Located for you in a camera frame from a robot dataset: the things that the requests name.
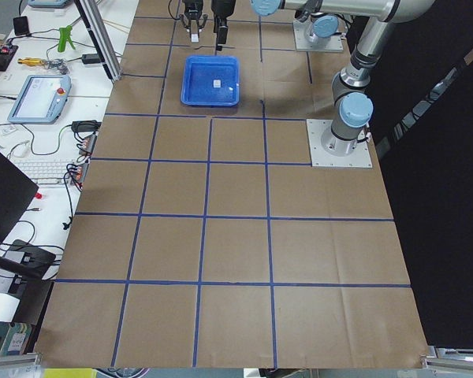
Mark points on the white keyboard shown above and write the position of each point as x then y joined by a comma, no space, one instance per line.
53,172

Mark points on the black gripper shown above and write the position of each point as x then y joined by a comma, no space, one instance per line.
191,8

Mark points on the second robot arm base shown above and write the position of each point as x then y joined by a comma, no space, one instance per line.
320,27

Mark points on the black power adapter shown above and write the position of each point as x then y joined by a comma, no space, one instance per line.
90,59

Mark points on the black monitor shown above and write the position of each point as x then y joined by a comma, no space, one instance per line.
16,194

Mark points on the brown paper table cover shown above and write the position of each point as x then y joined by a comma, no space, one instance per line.
205,238

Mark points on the yellow metal tool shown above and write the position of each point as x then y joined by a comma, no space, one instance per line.
30,61

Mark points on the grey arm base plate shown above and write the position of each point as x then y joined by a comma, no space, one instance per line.
328,151

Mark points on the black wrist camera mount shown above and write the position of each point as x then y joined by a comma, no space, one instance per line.
193,18

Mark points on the aluminium frame post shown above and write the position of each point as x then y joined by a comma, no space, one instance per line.
93,22

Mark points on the black monitor stand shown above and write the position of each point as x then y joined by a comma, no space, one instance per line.
28,261

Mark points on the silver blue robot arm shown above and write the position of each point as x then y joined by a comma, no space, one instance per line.
353,108

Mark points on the blue teach pendant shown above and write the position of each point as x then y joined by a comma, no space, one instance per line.
41,99

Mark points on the green handled reacher grabber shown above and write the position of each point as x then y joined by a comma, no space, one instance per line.
65,38

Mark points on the blue plastic tray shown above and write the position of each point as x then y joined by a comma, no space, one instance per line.
199,73

